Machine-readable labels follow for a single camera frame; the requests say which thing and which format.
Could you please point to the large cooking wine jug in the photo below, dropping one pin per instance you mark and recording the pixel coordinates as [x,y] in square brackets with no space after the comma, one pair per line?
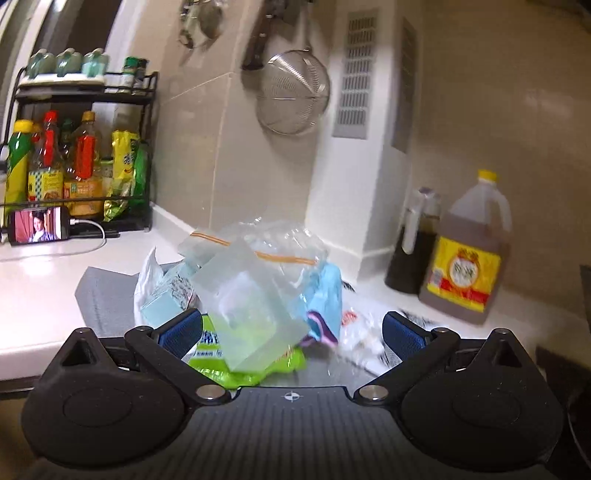
[470,254]

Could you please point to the yellow green snack bag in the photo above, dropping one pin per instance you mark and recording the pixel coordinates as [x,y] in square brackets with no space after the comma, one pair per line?
[127,191]

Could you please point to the green spice jar set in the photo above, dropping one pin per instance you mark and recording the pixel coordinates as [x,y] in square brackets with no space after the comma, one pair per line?
[68,62]

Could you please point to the green yellow-cap bottle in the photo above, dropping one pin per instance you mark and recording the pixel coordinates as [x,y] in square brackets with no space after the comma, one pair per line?
[20,150]

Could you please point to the amber red-label oil bottle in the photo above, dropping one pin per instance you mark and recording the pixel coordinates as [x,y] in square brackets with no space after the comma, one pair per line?
[83,185]

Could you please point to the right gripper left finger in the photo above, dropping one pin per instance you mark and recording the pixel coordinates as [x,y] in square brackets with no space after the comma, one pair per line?
[160,351]

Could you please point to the black wire spice rack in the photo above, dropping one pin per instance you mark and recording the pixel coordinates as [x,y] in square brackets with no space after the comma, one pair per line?
[70,97]

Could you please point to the wall vent grille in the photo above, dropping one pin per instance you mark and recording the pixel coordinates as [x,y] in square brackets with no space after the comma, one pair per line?
[353,111]

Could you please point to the red-handle oil bottle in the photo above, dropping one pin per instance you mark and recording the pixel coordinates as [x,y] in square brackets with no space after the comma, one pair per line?
[46,172]

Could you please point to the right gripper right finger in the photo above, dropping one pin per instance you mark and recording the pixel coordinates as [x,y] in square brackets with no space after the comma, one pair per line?
[422,353]

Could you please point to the hanging knife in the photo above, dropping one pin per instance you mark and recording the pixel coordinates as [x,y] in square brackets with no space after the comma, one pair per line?
[270,10]

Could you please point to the dark soy sauce dispenser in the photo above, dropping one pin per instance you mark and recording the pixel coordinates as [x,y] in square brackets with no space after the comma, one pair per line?
[411,258]

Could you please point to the green snack wrapper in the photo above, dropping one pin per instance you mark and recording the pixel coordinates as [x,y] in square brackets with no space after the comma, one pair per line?
[240,364]

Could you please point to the blue plastic glove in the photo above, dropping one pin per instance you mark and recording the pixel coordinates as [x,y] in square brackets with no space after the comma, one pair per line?
[322,306]

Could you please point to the clear plastic bag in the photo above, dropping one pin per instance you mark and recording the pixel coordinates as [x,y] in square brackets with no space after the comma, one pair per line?
[250,279]

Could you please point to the black smartphone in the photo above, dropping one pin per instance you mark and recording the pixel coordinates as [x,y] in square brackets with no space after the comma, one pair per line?
[38,225]

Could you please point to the grey counter mat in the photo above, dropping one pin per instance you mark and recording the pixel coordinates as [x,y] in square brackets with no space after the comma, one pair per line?
[105,300]

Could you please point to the wire mesh strainer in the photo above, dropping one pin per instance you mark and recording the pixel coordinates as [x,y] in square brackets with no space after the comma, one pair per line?
[294,88]

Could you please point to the small green-cap shaker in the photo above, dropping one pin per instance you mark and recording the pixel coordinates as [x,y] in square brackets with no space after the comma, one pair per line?
[133,73]

